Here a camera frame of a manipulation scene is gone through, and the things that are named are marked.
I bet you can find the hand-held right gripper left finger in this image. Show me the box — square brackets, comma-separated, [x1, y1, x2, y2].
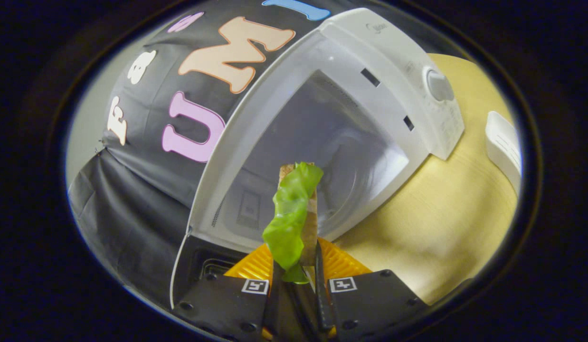
[172, 242, 286, 342]

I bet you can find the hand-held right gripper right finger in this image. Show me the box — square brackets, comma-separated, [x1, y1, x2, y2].
[314, 237, 430, 342]

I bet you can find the sandwich with green lettuce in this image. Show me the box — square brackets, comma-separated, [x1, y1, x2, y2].
[262, 161, 324, 285]

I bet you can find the white microwave oven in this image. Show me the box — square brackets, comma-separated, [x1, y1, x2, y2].
[170, 7, 465, 309]

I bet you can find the black backdrop cloth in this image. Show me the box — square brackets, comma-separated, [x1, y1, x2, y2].
[68, 0, 332, 304]

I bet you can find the white rectangular plastic tray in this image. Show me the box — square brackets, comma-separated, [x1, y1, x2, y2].
[485, 111, 522, 195]

